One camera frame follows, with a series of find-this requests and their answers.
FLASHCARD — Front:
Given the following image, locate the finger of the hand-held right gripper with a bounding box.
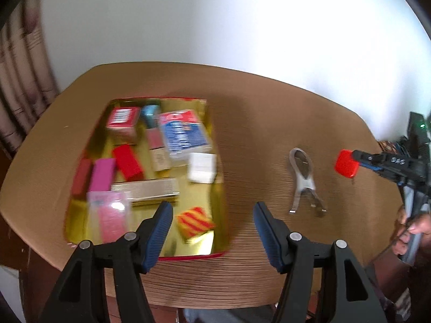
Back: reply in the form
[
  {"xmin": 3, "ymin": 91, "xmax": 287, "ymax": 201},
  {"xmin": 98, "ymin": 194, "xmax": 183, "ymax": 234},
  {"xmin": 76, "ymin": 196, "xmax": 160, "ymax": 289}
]
[{"xmin": 352, "ymin": 150, "xmax": 388, "ymax": 172}]

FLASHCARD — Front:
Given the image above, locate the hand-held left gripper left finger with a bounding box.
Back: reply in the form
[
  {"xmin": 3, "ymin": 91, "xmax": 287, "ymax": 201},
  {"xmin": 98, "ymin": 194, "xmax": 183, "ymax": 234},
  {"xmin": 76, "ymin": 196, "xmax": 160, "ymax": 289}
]
[{"xmin": 40, "ymin": 200, "xmax": 174, "ymax": 323}]

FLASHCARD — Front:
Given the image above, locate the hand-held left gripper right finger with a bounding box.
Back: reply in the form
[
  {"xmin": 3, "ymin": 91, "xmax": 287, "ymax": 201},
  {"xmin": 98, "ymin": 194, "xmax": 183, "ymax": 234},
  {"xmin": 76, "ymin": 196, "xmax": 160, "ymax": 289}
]
[{"xmin": 253, "ymin": 201, "xmax": 388, "ymax": 323}]

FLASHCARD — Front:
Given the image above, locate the red octagonal block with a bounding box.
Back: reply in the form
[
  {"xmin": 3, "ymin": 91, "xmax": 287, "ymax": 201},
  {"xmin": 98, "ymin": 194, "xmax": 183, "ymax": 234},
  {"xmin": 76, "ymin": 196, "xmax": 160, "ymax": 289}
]
[{"xmin": 335, "ymin": 149, "xmax": 360, "ymax": 179}]

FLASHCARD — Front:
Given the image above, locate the yellow red striped block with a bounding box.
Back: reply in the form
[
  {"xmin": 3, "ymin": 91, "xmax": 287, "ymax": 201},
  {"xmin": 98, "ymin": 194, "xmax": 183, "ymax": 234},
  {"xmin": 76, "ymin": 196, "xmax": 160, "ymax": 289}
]
[{"xmin": 176, "ymin": 206, "xmax": 216, "ymax": 243}]

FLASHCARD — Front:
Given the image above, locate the red and gold tin box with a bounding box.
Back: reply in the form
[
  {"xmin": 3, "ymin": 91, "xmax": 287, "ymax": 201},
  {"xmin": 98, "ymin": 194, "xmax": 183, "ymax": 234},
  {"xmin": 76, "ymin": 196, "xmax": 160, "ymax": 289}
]
[{"xmin": 64, "ymin": 97, "xmax": 230, "ymax": 261}]

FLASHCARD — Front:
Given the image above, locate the person's right hand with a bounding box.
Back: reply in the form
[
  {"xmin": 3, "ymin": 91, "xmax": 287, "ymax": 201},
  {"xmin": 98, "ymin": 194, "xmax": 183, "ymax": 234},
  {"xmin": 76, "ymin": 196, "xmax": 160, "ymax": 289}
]
[{"xmin": 391, "ymin": 206, "xmax": 431, "ymax": 257}]

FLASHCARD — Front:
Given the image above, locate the patterned brown object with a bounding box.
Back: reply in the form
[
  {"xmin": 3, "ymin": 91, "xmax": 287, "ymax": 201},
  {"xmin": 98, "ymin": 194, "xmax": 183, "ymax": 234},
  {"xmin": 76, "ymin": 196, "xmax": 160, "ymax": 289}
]
[{"xmin": 377, "ymin": 136, "xmax": 409, "ymax": 157}]

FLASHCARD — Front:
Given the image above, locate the clear plastic box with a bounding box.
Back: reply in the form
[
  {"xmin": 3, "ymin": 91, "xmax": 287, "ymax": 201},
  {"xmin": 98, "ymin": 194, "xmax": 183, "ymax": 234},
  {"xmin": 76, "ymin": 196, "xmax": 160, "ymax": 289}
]
[{"xmin": 86, "ymin": 191, "xmax": 132, "ymax": 243}]

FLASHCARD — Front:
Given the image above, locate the silver metal clip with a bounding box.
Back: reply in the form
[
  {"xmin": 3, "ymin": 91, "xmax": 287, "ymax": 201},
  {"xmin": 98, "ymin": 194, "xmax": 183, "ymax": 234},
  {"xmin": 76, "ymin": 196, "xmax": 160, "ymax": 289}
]
[{"xmin": 289, "ymin": 147, "xmax": 328, "ymax": 217}]

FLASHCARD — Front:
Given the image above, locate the white small box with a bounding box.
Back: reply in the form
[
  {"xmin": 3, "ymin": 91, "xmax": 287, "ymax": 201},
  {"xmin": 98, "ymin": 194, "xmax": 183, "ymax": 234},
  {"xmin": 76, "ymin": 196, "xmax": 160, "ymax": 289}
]
[{"xmin": 187, "ymin": 152, "xmax": 217, "ymax": 184}]

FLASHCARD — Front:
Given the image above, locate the pink rectangular block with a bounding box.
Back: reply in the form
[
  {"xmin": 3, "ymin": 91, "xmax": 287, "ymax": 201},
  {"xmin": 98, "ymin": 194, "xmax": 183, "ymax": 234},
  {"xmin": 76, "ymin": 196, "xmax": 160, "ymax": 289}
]
[{"xmin": 88, "ymin": 157, "xmax": 117, "ymax": 192}]

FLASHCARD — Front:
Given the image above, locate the gold and red small box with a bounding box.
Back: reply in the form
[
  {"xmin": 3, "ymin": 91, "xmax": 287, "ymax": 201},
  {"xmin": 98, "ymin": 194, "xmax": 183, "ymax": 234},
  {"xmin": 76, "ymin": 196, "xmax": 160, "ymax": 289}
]
[{"xmin": 145, "ymin": 128, "xmax": 172, "ymax": 172}]

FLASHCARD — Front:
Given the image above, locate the person's leg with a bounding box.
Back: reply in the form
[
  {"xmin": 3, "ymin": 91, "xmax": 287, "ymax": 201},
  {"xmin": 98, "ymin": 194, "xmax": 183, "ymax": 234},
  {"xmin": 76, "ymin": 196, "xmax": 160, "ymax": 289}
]
[{"xmin": 183, "ymin": 304, "xmax": 280, "ymax": 323}]

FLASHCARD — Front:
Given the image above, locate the dark red rectangular block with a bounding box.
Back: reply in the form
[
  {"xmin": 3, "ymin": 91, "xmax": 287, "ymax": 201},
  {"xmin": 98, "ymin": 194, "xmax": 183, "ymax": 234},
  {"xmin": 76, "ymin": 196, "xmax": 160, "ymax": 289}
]
[{"xmin": 71, "ymin": 157, "xmax": 94, "ymax": 199}]

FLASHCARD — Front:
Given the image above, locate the blue and red packet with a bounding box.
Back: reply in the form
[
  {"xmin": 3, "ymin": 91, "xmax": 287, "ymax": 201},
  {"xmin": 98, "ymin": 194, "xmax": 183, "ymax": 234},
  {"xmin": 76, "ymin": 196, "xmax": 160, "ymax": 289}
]
[{"xmin": 158, "ymin": 109, "xmax": 213, "ymax": 167}]

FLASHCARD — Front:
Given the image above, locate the small light blue object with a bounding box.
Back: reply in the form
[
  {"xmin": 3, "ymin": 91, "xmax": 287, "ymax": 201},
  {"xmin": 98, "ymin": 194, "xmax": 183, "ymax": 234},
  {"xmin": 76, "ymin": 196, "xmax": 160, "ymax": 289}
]
[{"xmin": 141, "ymin": 104, "xmax": 160, "ymax": 128}]

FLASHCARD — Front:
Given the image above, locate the red box with white label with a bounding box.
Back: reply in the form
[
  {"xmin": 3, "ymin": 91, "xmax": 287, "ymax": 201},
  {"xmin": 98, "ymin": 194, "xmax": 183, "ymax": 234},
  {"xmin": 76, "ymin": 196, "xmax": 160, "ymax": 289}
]
[{"xmin": 105, "ymin": 107, "xmax": 141, "ymax": 143}]

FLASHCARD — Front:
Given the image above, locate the beige patterned curtain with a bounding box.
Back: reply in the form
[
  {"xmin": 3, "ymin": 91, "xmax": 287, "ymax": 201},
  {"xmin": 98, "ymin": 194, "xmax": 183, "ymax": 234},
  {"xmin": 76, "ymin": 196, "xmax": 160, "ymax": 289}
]
[{"xmin": 0, "ymin": 0, "xmax": 61, "ymax": 159}]

